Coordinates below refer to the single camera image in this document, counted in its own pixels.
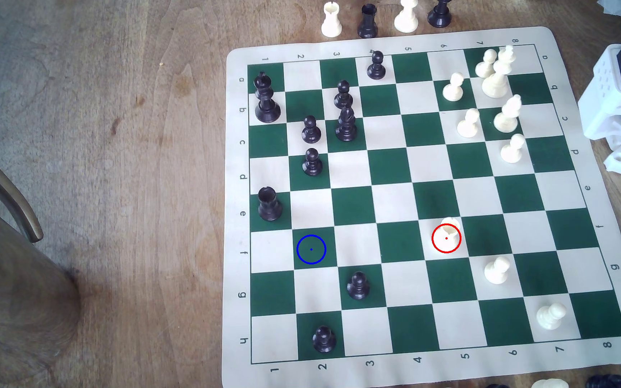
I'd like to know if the white rook chess piece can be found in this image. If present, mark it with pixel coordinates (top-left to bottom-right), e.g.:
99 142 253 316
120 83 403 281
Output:
433 217 462 253
321 1 343 38

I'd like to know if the black pawn chess piece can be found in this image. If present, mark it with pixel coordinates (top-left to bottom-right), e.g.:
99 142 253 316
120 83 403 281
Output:
302 148 323 177
367 51 387 80
346 271 371 300
333 80 354 110
312 325 336 354
301 115 322 144

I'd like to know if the black rook chess piece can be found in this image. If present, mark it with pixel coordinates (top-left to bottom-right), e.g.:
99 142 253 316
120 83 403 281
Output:
257 186 284 222
357 3 379 39

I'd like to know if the black bishop chess piece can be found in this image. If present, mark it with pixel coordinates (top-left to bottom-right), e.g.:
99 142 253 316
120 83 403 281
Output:
335 107 358 142

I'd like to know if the green white chess mat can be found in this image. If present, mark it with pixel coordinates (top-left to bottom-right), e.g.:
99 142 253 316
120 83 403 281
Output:
221 26 621 388

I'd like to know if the black king chess piece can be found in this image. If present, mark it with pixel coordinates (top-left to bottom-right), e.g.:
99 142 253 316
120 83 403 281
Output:
253 71 282 124

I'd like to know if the white pawn chess piece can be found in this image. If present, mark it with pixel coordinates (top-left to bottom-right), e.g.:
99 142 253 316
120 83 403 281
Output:
456 108 482 138
536 302 567 331
484 255 511 285
442 72 465 102
475 48 499 79
500 133 527 164

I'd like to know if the white bishop chess piece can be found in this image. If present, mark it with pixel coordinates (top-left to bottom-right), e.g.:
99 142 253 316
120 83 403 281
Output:
493 94 523 133

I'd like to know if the white king chess piece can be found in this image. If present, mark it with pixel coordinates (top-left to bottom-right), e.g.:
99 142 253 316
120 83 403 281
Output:
481 45 517 99

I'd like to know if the curved metal chair bar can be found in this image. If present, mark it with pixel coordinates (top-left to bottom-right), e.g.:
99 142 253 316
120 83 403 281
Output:
0 132 45 244

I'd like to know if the dark wooden chair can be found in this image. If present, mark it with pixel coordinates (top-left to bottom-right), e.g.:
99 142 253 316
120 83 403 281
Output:
0 189 82 384

